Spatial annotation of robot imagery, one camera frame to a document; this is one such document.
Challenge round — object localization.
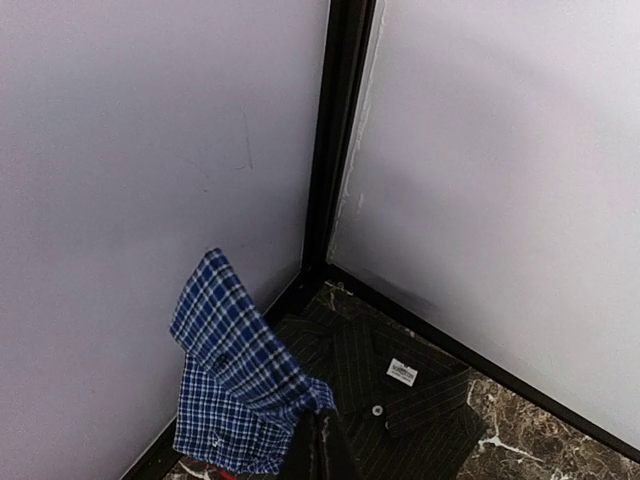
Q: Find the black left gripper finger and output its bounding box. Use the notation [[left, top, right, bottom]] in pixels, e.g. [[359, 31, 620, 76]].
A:
[[284, 412, 360, 480]]

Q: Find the blue checked long sleeve shirt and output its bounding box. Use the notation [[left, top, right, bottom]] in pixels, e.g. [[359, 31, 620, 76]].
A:
[[170, 249, 335, 474]]

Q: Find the red plaid folded shirt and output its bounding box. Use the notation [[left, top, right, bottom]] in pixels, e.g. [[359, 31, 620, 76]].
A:
[[206, 464, 237, 480]]

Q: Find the black striped folded shirt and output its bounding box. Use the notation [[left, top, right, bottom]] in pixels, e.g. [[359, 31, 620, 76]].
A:
[[276, 302, 485, 479]]

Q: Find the black left frame post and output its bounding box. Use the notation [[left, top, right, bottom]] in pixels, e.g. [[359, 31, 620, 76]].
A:
[[301, 0, 376, 278]]

